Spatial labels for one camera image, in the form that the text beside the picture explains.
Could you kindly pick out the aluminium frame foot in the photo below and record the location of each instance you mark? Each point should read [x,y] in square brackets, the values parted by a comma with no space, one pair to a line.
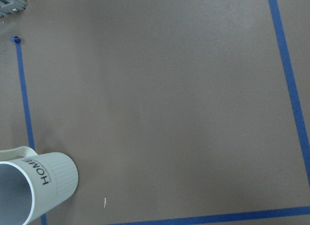
[8,7]

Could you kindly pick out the white ribbed HOME mug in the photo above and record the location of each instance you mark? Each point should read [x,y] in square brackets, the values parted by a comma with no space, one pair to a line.
[33,184]

